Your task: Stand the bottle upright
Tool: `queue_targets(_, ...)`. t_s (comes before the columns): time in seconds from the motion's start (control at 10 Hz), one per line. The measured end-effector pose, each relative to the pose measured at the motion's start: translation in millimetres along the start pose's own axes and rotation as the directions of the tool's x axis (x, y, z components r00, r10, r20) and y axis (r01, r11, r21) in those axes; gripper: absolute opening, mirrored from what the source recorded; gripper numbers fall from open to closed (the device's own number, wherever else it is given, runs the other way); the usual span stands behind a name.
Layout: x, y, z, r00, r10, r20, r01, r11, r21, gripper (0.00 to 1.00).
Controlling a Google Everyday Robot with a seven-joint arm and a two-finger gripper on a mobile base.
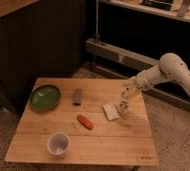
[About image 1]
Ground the dark wooden cabinet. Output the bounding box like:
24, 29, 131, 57
0, 0, 86, 114

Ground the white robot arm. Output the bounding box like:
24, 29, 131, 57
118, 53, 190, 114

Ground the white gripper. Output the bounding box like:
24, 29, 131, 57
118, 77, 141, 115

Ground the white plastic cup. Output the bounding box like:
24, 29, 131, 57
46, 132, 69, 157

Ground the wooden shelf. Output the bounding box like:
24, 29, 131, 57
100, 0, 190, 23

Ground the white sponge block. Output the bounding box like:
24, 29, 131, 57
103, 103, 119, 121

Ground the green bowl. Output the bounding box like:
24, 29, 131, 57
29, 85, 61, 111

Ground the metal pole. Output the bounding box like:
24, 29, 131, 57
95, 0, 99, 41

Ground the wooden table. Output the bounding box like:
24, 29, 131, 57
5, 78, 158, 166

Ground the grey rectangular block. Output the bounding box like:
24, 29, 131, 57
72, 89, 82, 105

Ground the orange carrot toy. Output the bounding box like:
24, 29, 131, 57
77, 115, 93, 130

